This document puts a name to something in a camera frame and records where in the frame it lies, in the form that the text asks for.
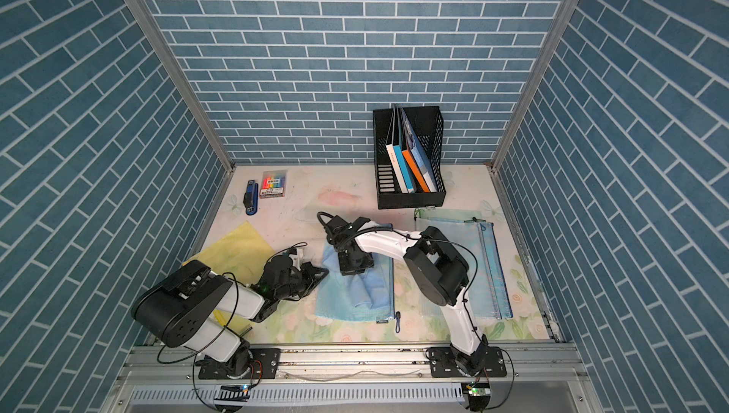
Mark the light blue document bag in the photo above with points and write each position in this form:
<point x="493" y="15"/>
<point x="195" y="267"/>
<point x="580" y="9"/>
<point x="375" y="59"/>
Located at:
<point x="499" y="285"/>

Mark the black mesh file holder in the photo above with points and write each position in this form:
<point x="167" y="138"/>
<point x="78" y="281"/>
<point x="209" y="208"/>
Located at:
<point x="428" y="124"/>

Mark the white book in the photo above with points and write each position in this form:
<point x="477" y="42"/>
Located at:
<point x="396" y="168"/>

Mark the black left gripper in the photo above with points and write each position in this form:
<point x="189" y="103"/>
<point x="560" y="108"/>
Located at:
<point x="311" y="281"/>

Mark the teal book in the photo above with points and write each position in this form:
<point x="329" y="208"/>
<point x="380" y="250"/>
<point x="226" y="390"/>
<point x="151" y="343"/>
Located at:
<point x="405" y="170"/>

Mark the light blue cleaning cloth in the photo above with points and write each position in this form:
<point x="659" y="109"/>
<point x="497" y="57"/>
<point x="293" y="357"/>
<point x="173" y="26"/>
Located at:
<point x="370" y="290"/>

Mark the blue folder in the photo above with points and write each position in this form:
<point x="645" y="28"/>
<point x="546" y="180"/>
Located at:
<point x="416" y="149"/>

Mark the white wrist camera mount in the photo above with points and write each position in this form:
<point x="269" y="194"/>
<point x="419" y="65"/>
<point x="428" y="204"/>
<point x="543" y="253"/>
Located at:
<point x="297" y="256"/>

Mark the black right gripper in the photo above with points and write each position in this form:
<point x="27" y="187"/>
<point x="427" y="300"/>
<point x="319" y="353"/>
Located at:
<point x="346" y="270"/>

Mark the box of coloured markers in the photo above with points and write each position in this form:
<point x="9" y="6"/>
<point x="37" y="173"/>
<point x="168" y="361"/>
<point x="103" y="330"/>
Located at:
<point x="273" y="184"/>

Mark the aluminium front rail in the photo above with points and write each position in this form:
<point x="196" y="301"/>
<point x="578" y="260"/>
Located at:
<point x="520" y="377"/>

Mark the orange book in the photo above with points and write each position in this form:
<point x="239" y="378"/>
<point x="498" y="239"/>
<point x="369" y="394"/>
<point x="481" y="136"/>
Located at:
<point x="415" y="170"/>

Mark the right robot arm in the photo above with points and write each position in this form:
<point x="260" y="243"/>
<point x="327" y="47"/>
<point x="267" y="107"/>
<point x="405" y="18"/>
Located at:
<point x="435" y="263"/>

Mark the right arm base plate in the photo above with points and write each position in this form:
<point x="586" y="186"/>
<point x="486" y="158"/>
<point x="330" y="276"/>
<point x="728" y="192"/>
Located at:
<point x="447" y="362"/>

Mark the blue mesh document bag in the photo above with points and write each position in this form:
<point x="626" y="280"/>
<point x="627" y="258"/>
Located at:
<point x="332" y="301"/>

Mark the green mesh document bag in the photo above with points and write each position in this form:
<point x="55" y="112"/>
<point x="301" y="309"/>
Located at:
<point x="447" y="214"/>

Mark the yellow mesh document bag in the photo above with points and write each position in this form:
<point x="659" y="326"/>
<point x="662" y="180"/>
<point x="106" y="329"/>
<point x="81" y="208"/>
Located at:
<point x="243" y="251"/>

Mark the clear grey document bag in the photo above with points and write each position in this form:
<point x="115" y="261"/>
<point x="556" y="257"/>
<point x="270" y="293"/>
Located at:
<point x="467" y="236"/>

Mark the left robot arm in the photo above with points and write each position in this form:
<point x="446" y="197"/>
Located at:
<point x="179" y="310"/>

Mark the blue black stapler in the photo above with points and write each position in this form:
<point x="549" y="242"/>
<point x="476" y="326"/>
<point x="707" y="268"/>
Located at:
<point x="250" y="199"/>

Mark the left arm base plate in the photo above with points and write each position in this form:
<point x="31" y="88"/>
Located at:
<point x="249" y="363"/>

